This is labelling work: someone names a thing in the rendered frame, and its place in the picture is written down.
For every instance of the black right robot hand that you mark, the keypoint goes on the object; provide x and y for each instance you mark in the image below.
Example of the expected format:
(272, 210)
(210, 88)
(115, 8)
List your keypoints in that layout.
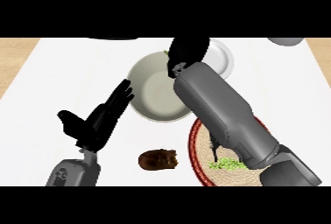
(188, 49)

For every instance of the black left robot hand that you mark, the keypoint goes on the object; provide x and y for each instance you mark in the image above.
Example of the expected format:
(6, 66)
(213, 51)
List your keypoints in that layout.
(96, 125)

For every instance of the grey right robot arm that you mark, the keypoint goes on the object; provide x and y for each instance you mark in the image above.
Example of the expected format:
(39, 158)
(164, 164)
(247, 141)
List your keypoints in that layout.
(223, 116)

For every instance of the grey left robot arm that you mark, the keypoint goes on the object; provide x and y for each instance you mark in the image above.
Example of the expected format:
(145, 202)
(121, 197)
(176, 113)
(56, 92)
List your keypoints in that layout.
(75, 173)

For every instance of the cream bowl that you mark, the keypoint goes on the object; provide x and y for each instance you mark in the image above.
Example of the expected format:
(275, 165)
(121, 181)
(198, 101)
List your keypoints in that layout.
(155, 90)

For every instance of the round red-rimmed woven placemat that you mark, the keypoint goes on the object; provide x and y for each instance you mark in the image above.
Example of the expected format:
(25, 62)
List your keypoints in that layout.
(207, 172)

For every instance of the small green vegetable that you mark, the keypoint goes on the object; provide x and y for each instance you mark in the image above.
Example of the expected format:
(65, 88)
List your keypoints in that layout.
(166, 52)

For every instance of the white plate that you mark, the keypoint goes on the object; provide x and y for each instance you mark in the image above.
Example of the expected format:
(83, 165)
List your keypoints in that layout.
(219, 59)

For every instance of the brown chocolate cupcake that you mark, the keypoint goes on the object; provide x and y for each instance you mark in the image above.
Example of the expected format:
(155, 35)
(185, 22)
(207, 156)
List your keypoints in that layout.
(158, 159)

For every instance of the grey rounded object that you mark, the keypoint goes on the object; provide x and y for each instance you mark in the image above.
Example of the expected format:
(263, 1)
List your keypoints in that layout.
(285, 41)

